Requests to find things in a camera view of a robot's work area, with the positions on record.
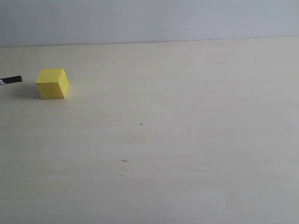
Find black and white marker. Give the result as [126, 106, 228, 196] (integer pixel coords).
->
[0, 76, 22, 85]

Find yellow cube block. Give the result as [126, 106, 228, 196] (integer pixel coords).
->
[35, 68, 70, 99]

